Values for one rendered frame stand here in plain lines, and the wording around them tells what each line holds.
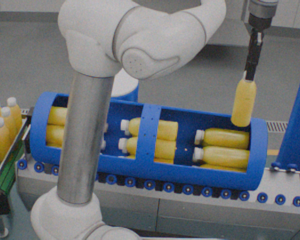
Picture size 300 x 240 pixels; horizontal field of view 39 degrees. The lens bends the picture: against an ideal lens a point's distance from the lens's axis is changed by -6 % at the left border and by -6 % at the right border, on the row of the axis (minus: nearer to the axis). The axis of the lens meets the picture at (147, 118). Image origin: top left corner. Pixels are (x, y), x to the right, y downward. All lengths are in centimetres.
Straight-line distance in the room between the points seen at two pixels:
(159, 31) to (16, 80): 335
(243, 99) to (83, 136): 66
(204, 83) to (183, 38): 327
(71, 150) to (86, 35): 30
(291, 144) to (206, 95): 158
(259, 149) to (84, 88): 79
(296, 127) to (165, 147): 106
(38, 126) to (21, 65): 276
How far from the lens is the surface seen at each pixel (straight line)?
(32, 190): 186
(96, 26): 92
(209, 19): 98
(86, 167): 110
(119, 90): 207
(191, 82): 412
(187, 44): 88
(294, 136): 252
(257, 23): 138
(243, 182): 163
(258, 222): 182
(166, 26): 88
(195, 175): 161
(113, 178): 172
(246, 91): 151
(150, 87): 398
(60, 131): 167
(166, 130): 162
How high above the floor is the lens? 220
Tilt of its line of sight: 38 degrees down
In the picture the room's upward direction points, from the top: 5 degrees clockwise
